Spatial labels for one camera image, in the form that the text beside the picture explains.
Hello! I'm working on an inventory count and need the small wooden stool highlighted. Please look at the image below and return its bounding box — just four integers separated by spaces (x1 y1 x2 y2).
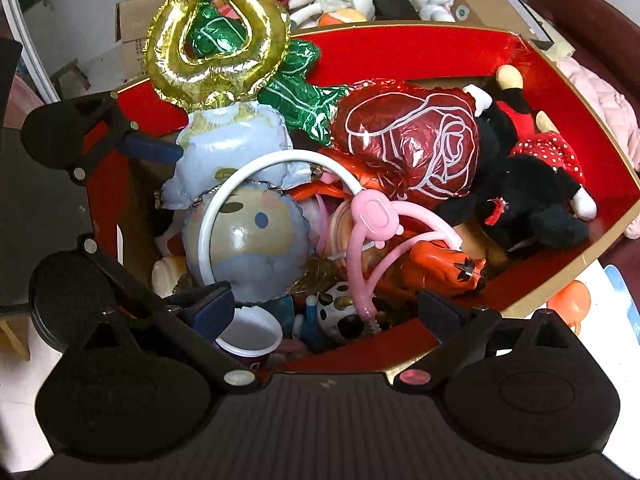
50 59 92 103

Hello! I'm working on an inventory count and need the red rose foil balloon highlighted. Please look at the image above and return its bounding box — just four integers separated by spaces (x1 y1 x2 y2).
187 2 482 213

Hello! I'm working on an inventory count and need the white paper cup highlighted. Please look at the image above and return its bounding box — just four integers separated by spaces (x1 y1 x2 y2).
215 305 284 370

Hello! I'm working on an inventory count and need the pale blue gold foil balloon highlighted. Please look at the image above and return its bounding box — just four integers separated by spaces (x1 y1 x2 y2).
142 0 316 307

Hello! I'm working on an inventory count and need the open cardboard box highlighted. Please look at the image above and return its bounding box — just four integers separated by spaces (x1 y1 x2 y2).
440 0 576 61

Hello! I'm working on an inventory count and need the black white spotted toy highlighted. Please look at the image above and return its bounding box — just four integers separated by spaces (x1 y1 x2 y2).
305 282 383 346

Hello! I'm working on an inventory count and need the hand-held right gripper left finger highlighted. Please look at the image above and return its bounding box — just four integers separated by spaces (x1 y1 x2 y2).
64 281 262 396

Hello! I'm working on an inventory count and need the black mouse plush toy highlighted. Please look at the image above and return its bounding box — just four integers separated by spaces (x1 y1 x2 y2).
432 64 599 262

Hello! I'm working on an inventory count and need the plain cardboard box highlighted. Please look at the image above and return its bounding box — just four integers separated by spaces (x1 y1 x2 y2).
115 0 173 86

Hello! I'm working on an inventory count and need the red gift box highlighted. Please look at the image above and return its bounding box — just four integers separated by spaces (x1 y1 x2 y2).
82 20 640 378

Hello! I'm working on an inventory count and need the pink padded jacket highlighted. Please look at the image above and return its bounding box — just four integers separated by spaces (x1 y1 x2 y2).
555 57 640 241

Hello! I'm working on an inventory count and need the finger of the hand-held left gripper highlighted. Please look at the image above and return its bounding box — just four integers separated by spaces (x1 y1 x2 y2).
70 91 183 182
79 236 196 315

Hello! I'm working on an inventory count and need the cream plastic toy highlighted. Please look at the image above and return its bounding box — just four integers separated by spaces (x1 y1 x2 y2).
151 255 192 301

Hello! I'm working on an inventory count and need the white plush toy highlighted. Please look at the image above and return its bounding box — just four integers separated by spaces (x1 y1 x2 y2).
287 0 377 29

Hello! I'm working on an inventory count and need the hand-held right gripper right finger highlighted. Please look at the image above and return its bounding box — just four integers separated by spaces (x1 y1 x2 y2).
391 286 595 393

